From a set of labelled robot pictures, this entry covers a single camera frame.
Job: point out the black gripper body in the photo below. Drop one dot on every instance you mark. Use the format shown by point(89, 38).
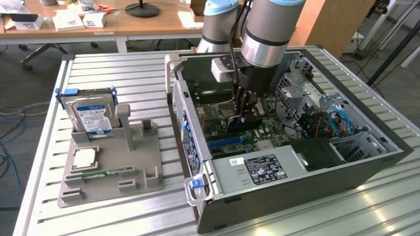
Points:
point(259, 78)

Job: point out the black Nvidia graphics card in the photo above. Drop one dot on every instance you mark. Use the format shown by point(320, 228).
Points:
point(253, 126)

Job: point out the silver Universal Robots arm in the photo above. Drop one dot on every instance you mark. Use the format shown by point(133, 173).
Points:
point(272, 29)

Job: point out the CPU socket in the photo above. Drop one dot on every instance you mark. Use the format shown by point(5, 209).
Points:
point(224, 109)

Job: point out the green motherboard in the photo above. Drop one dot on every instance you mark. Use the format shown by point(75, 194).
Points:
point(268, 127)

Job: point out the metal drive cage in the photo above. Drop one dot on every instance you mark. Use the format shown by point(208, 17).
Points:
point(295, 96)

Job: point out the blue expansion slot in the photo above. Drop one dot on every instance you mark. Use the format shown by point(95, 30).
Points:
point(225, 142)

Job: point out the silver chipset heatsink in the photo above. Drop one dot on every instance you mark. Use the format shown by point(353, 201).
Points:
point(265, 144)

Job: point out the grey power supply unit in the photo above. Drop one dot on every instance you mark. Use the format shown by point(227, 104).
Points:
point(229, 177)

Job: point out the wooden cabinet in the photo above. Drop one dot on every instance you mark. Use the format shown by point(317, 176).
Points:
point(335, 24)

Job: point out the white paper stack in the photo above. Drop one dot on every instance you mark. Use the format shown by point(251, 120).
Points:
point(188, 20)

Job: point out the brown cardboard box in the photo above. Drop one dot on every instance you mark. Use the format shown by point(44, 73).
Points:
point(196, 7)

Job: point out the metal disk bay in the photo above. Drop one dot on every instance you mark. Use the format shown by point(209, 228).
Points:
point(360, 145)

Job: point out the black open PC case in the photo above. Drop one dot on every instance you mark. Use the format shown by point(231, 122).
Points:
point(295, 191)

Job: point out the wooden office desk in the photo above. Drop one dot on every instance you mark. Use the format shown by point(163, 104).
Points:
point(45, 34)
point(157, 24)

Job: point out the black slanted pole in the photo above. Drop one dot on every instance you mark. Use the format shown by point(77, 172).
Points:
point(393, 55)

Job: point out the black lamp base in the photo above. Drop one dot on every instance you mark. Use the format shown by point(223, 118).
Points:
point(141, 11)

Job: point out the hard disk in blue caddy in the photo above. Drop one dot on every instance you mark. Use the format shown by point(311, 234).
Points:
point(92, 115)

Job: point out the grey parts rack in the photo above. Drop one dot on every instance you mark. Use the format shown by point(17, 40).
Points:
point(111, 177)

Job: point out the silver CPU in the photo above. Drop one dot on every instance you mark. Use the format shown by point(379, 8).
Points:
point(84, 157)

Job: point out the green RAM stick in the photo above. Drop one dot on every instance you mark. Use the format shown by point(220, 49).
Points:
point(95, 174)

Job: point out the small white box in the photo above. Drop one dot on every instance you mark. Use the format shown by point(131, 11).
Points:
point(95, 20)

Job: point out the open white box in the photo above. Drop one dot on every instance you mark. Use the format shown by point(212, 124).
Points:
point(67, 23)

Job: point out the black office chair base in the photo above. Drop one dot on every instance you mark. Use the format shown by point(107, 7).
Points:
point(43, 50)

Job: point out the white box with black lid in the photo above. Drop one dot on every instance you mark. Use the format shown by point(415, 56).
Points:
point(28, 24)

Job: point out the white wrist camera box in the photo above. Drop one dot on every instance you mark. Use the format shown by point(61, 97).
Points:
point(223, 71)

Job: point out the white table frame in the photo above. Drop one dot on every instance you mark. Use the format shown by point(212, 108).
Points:
point(357, 36)

